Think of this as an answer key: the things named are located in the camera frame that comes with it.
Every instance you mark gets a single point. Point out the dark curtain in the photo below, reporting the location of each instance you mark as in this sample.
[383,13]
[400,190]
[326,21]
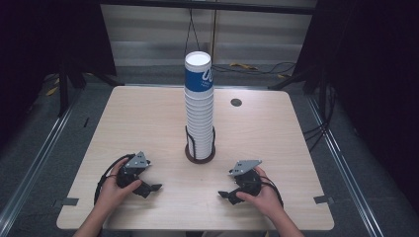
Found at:
[369,65]
[49,36]

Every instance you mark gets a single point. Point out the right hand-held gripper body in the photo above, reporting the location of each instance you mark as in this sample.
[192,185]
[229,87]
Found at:
[243,167]

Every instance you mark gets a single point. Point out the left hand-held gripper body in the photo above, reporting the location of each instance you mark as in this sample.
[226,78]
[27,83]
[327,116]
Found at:
[137,160]

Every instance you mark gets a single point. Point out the yellow floor tape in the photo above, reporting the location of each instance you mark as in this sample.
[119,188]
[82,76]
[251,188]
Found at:
[244,66]
[52,91]

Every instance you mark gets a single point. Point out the grey tape piece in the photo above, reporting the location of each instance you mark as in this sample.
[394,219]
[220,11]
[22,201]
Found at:
[322,199]
[68,201]

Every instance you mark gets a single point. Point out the black overhead bar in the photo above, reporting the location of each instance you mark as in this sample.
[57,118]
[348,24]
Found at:
[204,5]

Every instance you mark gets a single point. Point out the person's left hand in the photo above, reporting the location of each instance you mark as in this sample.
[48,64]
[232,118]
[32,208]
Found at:
[110,196]

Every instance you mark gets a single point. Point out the metal floor rail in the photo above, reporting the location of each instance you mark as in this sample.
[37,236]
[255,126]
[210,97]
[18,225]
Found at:
[342,164]
[33,171]

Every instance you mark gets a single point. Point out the dark round table grommet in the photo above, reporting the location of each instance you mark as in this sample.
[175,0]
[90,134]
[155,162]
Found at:
[236,102]

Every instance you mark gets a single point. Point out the black metal stand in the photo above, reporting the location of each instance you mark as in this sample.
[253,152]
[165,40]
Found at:
[314,82]
[63,92]

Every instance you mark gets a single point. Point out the stack of white paper cups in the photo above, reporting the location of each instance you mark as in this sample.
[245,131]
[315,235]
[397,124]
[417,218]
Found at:
[199,112]

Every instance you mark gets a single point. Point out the person's right hand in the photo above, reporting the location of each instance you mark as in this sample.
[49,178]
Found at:
[267,197]

